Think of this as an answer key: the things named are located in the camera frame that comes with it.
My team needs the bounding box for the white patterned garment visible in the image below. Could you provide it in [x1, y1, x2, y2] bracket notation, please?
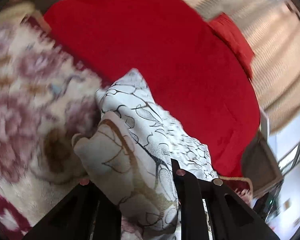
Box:
[72, 69, 217, 239]

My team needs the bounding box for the grey bedside cabinet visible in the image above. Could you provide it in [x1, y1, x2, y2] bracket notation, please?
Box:
[241, 131, 283, 198]

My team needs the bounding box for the glass window door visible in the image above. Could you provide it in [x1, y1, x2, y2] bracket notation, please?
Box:
[277, 141, 300, 176]

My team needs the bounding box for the red blanket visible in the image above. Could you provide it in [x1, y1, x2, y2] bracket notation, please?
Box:
[44, 0, 260, 177]

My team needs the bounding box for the cream knitted curtain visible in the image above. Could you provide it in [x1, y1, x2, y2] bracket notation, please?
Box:
[184, 0, 300, 133]

